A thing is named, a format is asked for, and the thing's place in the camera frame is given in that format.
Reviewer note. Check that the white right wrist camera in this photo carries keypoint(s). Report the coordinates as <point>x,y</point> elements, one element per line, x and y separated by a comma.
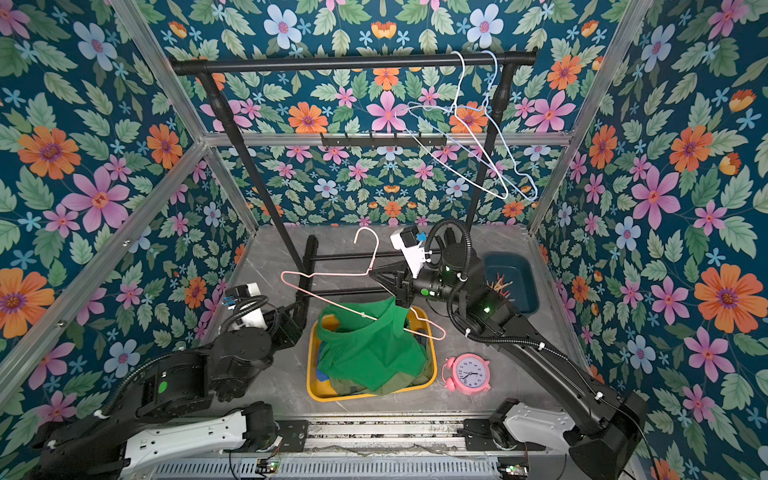
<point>410,241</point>

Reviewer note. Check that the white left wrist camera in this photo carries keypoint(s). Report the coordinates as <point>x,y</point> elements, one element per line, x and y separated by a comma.
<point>244,304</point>

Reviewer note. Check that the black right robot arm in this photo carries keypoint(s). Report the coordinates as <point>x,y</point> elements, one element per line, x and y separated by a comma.
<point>597,427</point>

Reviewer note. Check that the dark teal tray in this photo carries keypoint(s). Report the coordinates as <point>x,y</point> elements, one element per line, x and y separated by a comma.
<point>515,267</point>

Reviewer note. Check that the yellow plastic tray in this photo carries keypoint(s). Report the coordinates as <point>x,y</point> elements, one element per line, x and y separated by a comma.
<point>418,323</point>

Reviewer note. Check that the green tank top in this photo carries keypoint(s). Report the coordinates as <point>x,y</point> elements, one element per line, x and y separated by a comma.
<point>366,346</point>

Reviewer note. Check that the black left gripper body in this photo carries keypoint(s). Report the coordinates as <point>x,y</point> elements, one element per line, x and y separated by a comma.
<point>282,335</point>

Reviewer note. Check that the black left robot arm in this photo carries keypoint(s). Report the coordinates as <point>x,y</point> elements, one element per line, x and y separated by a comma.
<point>172,386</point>

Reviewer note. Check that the pink alarm clock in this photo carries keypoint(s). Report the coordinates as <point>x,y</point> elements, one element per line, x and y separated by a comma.
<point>468,374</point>

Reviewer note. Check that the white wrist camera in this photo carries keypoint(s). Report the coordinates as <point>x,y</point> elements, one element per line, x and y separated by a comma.
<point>244,304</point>
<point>410,241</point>

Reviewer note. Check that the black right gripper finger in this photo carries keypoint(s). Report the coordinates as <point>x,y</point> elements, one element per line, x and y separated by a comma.
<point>392,276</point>
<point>404,294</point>

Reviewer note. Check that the olive grey tank top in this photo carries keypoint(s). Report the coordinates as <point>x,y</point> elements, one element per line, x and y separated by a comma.
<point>414,384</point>

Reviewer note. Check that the black clothes rack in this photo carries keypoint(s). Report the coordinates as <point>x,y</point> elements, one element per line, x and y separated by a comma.
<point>203,70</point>

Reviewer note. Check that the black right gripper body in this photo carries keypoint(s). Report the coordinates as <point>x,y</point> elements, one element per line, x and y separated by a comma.
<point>405,287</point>

